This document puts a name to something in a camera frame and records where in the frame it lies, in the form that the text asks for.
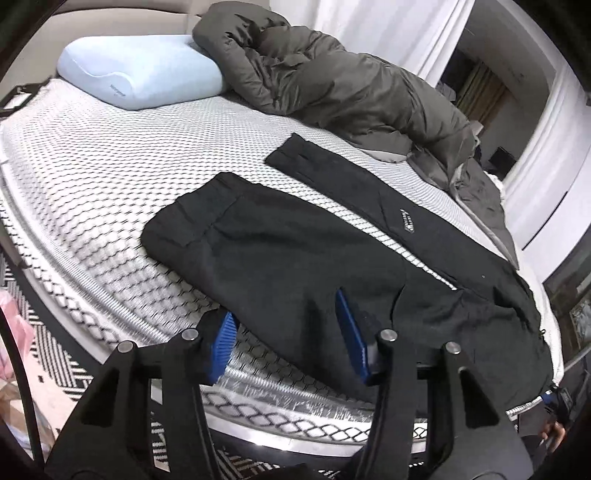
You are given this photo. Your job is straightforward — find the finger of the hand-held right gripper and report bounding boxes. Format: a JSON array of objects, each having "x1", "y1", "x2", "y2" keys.
[{"x1": 540, "y1": 385, "x2": 576, "y2": 426}]

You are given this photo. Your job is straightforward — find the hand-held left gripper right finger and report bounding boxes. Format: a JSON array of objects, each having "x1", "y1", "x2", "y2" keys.
[{"x1": 335, "y1": 288, "x2": 533, "y2": 480}]

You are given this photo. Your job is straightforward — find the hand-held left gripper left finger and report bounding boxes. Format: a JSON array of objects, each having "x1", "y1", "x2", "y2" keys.
[{"x1": 45, "y1": 311, "x2": 238, "y2": 480}]

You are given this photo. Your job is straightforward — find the black pants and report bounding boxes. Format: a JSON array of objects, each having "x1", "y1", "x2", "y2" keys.
[{"x1": 141, "y1": 133, "x2": 555, "y2": 411}]

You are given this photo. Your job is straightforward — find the person's right hand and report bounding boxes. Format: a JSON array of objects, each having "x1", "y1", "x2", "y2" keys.
[{"x1": 542, "y1": 422, "x2": 567, "y2": 457}]

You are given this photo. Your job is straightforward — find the dark cabinet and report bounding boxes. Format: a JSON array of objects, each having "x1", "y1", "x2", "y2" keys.
[{"x1": 542, "y1": 251, "x2": 591, "y2": 365}]

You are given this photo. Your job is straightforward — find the black and white patterned rug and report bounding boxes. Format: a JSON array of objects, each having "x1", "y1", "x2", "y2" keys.
[{"x1": 0, "y1": 251, "x2": 432, "y2": 480}]

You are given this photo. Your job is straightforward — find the white mesh-pattern mattress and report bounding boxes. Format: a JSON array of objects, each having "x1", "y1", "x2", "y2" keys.
[{"x1": 0, "y1": 78, "x2": 566, "y2": 455}]

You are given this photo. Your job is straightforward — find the pink bag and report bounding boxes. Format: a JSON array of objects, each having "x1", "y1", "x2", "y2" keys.
[{"x1": 0, "y1": 285, "x2": 34, "y2": 385}]

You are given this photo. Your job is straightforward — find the dark grey duvet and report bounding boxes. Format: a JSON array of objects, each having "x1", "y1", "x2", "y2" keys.
[{"x1": 191, "y1": 1, "x2": 520, "y2": 271}]

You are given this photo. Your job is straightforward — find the light blue pillow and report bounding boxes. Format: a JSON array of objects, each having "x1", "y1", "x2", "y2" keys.
[{"x1": 56, "y1": 33, "x2": 228, "y2": 112}]

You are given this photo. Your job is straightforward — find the white curtain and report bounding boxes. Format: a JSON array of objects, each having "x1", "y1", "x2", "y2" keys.
[{"x1": 270, "y1": 0, "x2": 477, "y2": 89}]

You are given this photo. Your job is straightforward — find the beige headboard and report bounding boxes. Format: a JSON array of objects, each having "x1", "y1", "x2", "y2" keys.
[{"x1": 44, "y1": 0, "x2": 218, "y2": 63}]

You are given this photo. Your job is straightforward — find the black cable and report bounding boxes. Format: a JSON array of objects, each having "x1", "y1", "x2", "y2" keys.
[{"x1": 0, "y1": 308, "x2": 48, "y2": 463}]

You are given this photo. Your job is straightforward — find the black mattress handle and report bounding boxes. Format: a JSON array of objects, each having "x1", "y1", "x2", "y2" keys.
[{"x1": 0, "y1": 79, "x2": 51, "y2": 119}]

